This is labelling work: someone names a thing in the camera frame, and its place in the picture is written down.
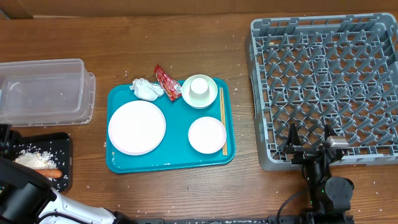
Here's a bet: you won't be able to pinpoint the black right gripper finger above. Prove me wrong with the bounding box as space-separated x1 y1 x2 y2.
324 124 335 139
285 123 301 146

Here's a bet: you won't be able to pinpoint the rice and food scraps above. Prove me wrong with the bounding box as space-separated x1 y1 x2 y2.
15 151 58 170

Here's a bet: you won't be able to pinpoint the orange carrot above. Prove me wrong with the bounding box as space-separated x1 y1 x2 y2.
35 169 63 179

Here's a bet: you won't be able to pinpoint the large white plate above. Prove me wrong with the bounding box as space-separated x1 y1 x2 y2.
108 100 166 156

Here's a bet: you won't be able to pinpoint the red snack wrapper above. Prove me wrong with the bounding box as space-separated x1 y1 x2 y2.
154 65 182 101

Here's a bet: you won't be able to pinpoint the white tissue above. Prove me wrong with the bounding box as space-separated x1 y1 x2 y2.
129 78 164 101

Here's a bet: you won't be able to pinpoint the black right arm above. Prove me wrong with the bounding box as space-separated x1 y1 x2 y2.
275 123 354 224

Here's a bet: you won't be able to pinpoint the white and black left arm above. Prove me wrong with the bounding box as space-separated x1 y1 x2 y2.
1 124 135 224

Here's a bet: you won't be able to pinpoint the black waste tray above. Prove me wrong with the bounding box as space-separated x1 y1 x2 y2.
15 133 73 192

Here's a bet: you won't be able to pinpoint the clear plastic bin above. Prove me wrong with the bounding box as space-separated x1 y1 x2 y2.
1 58 96 127

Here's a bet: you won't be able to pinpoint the grey dish rack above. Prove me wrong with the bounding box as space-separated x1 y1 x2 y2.
246 13 397 170

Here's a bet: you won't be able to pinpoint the small white plate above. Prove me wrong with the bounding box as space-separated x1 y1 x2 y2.
188 116 226 154

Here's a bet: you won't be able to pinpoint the wooden chopstick left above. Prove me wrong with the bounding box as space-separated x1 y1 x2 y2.
220 87 227 156

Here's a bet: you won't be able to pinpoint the white upturned bowl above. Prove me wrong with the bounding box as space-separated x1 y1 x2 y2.
182 74 218 109

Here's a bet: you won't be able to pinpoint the teal plastic tray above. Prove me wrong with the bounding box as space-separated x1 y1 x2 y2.
106 78 236 174

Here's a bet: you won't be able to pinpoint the cardboard backdrop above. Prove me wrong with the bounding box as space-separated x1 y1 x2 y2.
1 0 397 19

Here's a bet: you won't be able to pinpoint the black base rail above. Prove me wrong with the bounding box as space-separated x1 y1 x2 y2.
133 215 354 224

